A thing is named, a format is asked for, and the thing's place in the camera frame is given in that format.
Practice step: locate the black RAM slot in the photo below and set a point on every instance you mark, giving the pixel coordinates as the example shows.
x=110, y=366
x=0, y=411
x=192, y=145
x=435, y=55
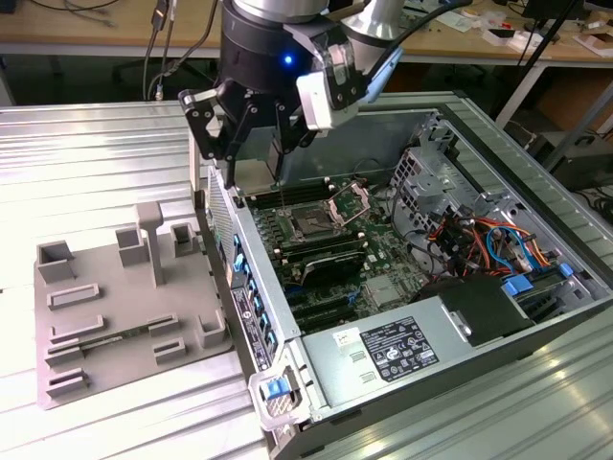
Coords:
x=306, y=184
x=316, y=243
x=311, y=194
x=325, y=251

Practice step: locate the black monitor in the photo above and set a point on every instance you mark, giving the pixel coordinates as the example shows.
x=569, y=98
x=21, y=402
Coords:
x=551, y=7

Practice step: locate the blue disk carrier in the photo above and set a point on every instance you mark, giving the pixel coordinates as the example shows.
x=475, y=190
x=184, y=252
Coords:
x=519, y=286

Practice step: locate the silver power supply with label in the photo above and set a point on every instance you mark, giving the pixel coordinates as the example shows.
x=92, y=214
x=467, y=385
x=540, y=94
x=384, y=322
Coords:
x=397, y=347

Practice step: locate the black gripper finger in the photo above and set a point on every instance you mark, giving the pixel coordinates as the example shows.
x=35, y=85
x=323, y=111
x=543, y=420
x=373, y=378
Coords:
x=203, y=129
x=282, y=129

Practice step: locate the green motherboard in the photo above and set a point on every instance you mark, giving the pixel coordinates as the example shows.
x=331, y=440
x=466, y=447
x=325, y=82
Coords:
x=383, y=259

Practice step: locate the silver CPU green substrate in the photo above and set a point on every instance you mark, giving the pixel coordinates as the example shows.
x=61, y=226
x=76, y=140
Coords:
x=256, y=176

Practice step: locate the white open box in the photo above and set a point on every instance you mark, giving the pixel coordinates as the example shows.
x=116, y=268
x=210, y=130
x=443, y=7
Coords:
x=519, y=43

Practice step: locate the wooden desk white frame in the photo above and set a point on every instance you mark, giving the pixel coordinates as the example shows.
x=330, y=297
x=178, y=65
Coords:
x=460, y=45

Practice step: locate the open PC case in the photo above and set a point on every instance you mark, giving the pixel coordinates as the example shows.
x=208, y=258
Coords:
x=335, y=144

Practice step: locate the silver disk bay cage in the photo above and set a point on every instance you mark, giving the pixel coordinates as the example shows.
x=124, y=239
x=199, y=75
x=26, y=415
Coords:
x=431, y=191

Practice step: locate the black expansion slot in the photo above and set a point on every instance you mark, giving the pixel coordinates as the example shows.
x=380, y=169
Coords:
x=325, y=305
x=330, y=318

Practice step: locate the green RAM stick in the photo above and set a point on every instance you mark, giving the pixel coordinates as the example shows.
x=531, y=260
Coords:
x=110, y=339

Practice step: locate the grey plastic parts rack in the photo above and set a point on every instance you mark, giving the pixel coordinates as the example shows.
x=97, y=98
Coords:
x=124, y=297

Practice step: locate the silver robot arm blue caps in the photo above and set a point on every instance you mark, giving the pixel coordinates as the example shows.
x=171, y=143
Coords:
x=378, y=19

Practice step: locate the blue case latch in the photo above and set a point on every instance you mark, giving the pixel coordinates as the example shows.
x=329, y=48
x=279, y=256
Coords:
x=275, y=389

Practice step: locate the CPU socket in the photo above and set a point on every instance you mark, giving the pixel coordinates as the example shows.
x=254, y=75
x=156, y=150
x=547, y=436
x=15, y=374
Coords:
x=311, y=221

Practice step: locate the black box under desk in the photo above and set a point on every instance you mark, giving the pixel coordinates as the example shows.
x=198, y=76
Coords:
x=574, y=163

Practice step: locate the black plastic fan shroud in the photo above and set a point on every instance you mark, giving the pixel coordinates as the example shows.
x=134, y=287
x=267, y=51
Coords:
x=479, y=302

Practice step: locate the silver chipset heatsink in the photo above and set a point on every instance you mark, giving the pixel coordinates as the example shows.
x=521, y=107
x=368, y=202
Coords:
x=380, y=291

